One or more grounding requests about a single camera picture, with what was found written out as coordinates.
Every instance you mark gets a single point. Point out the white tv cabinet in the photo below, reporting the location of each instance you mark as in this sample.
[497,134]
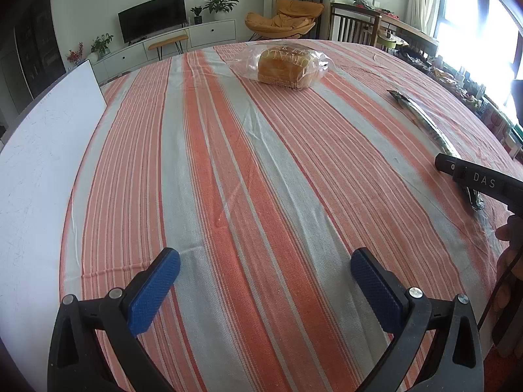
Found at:
[136,55]

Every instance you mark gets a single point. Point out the black glass display cabinet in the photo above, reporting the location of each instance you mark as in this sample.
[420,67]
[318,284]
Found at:
[37,48]

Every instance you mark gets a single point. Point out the dark wooden chair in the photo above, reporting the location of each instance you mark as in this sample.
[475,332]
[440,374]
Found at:
[350,23]

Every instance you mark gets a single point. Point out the large green potted plant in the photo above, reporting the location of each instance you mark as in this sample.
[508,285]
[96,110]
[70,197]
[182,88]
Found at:
[219,9]

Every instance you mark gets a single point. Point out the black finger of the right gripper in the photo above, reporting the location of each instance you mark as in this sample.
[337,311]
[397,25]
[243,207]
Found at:
[453,166]

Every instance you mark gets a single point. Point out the long black snack pack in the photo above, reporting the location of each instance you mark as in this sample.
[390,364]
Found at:
[420,118]

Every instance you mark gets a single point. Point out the green plant in vase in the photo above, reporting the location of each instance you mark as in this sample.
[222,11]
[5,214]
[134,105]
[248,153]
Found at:
[100,45]

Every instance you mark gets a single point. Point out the black flat television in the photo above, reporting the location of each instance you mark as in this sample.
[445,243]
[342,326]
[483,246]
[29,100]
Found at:
[150,17]

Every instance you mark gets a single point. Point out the orange lounge chair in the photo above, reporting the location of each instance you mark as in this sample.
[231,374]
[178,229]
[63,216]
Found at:
[294,19]

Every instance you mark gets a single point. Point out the red flower vase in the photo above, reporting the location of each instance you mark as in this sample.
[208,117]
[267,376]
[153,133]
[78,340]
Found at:
[76,57]

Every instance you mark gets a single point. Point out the wooden side table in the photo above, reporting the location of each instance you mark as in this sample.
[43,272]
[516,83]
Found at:
[415,38]

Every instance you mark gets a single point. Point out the white cardboard box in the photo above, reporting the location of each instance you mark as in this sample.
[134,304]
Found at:
[39,164]

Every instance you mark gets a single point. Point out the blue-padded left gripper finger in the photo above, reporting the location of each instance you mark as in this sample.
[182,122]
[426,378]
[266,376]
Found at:
[76,360]

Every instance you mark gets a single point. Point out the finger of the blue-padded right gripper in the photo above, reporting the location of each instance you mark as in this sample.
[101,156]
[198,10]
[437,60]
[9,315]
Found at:
[453,362]

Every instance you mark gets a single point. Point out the small dark potted plant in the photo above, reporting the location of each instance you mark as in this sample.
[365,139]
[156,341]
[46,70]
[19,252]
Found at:
[197,14]

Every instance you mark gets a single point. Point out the striped orange tablecloth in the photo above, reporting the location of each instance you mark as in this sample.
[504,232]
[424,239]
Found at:
[266,192]

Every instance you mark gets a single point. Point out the person's hand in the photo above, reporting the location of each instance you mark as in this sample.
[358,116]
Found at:
[507,332]

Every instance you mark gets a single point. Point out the bread loaf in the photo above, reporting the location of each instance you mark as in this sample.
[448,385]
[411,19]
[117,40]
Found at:
[282,63]

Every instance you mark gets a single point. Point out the small wooden bench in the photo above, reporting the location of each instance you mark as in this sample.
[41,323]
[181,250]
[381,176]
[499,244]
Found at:
[177,41]

